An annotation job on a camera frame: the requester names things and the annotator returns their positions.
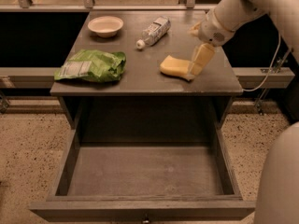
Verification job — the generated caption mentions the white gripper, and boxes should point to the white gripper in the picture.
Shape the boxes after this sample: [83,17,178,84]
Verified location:
[186,9,235,80]

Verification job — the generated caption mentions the yellow wavy sponge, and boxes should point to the yellow wavy sponge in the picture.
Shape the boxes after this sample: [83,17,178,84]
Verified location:
[160,55,195,81]

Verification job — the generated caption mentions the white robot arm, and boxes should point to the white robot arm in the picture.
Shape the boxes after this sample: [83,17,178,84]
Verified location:
[190,0,299,224]

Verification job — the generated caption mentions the grey cabinet counter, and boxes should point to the grey cabinet counter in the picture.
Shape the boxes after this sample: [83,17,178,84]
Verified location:
[50,10,242,124]

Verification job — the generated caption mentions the open grey top drawer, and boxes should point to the open grey top drawer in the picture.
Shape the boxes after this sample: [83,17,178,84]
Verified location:
[29,132,255,222]

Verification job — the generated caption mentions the clear plastic water bottle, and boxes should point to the clear plastic water bottle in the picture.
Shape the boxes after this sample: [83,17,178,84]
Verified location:
[135,16,171,49]

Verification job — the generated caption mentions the white paper bowl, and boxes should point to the white paper bowl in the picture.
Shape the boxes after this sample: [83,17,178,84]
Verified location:
[88,16,123,38]

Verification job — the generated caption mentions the green chip bag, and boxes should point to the green chip bag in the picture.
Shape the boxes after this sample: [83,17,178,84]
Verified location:
[54,49,126,83]

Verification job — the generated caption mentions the white cable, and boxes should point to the white cable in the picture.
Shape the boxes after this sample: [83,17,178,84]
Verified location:
[242,31,283,93]

